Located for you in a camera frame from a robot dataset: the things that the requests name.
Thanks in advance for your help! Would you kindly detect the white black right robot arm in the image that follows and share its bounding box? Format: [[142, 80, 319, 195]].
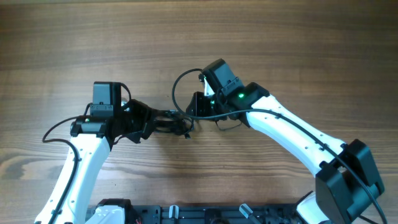
[[186, 59, 387, 223]]

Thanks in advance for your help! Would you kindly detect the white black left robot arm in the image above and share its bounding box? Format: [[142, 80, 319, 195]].
[[35, 82, 156, 223]]

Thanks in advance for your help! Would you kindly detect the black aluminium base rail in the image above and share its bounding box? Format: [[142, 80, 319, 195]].
[[86, 203, 306, 224]]

